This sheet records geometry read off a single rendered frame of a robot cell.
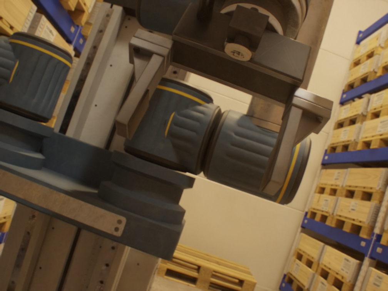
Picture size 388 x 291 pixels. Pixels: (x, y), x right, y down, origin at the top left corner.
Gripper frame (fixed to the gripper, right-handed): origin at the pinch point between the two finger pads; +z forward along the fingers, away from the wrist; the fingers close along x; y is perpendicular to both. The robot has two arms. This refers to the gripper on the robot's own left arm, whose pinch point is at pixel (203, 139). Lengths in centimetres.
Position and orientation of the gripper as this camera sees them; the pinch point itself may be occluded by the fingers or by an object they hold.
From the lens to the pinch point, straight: 32.7
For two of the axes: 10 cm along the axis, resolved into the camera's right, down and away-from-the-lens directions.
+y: 1.1, -4.6, -8.8
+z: -3.5, 8.1, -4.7
